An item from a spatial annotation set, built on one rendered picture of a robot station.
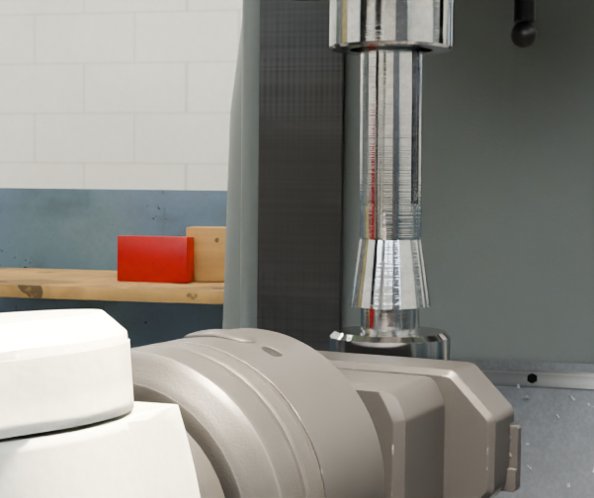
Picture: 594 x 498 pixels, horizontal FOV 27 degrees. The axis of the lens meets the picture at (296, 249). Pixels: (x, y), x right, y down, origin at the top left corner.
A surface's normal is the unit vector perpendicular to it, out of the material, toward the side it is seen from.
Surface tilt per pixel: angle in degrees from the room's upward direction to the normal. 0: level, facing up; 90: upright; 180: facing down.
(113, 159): 90
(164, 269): 90
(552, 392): 64
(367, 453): 76
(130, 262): 90
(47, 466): 86
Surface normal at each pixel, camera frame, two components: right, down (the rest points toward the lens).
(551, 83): -0.22, 0.05
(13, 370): 0.58, -0.04
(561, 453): -0.19, -0.41
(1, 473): 0.29, -0.01
